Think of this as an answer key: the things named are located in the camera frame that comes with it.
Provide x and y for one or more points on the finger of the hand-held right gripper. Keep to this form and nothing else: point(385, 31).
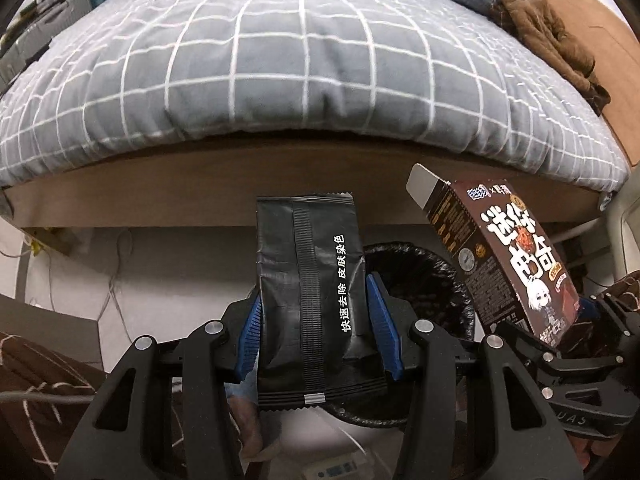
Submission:
point(522, 344)
point(612, 315)

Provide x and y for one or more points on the grey suitcase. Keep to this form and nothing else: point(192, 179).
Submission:
point(45, 30)

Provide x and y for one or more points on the white device with display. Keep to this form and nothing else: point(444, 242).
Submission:
point(335, 471)

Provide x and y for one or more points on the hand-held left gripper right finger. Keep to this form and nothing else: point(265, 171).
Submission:
point(382, 330)

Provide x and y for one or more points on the person's foot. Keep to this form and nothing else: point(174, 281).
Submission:
point(245, 410)

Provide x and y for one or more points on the brown cookie box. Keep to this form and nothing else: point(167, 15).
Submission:
point(505, 260)

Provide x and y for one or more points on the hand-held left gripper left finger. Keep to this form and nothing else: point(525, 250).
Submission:
point(250, 330)

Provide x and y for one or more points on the black packet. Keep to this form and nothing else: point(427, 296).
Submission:
point(310, 285)

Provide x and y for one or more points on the wooden bed frame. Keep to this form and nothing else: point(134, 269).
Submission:
point(175, 195)

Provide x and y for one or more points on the grey checked bed sheet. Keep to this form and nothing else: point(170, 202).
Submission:
point(300, 60)

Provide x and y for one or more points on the white bedside cabinet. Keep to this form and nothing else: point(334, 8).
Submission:
point(622, 230)

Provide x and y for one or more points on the wooden headboard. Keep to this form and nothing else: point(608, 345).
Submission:
point(615, 60)

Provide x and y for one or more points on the brown padded jacket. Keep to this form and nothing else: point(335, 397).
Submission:
point(545, 35)

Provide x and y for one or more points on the grey board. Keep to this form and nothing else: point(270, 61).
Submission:
point(45, 330)

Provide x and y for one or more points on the black lined trash bin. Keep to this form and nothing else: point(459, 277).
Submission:
point(420, 280)

